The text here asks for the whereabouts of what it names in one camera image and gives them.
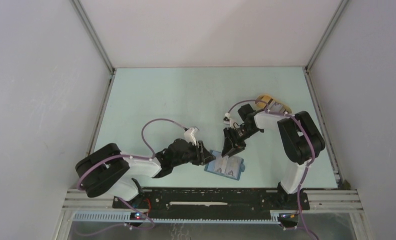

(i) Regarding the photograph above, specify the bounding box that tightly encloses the blue card holder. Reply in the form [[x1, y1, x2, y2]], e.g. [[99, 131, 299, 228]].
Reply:
[[204, 150, 245, 181]]

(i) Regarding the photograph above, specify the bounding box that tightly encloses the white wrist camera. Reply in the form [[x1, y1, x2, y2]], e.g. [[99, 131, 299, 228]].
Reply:
[[184, 126, 199, 146], [223, 112, 240, 129]]

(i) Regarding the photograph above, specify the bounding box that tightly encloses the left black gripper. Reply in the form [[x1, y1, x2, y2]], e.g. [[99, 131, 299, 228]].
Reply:
[[172, 140, 216, 168]]

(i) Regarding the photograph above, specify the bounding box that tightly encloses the beige oval tray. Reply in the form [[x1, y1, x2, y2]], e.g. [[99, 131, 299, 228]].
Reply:
[[255, 93, 292, 114]]

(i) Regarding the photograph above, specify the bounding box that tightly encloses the grey cable duct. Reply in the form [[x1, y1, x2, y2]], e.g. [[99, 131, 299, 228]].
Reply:
[[72, 211, 285, 224]]

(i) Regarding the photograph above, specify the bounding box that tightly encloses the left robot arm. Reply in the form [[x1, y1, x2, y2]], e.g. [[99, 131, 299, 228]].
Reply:
[[75, 138, 216, 208]]

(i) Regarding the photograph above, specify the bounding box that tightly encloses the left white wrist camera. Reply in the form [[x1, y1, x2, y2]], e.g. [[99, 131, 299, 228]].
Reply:
[[184, 126, 199, 146]]

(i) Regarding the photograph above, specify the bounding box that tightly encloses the white patterned card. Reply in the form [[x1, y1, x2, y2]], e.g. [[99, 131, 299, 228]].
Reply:
[[214, 156, 229, 174], [225, 157, 243, 179]]

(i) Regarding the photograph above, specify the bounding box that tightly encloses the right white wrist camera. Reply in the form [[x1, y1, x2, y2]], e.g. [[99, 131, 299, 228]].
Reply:
[[223, 112, 240, 129]]

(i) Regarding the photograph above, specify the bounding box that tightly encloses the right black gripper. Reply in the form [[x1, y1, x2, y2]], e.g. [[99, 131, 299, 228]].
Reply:
[[221, 124, 260, 158]]

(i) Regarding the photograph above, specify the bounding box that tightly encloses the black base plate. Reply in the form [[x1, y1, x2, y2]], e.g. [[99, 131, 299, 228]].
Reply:
[[112, 187, 310, 221]]

